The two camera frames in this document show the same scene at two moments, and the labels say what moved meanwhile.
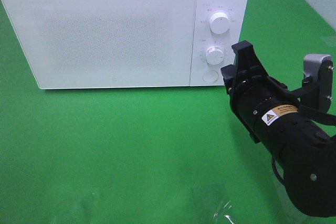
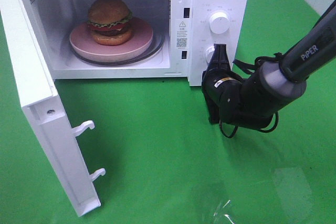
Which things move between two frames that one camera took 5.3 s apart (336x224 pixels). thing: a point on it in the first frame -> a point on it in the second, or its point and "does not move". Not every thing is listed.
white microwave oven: (107, 30) does not move
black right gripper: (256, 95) -> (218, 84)
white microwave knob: (219, 23) does not move
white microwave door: (105, 36) -> (39, 96)
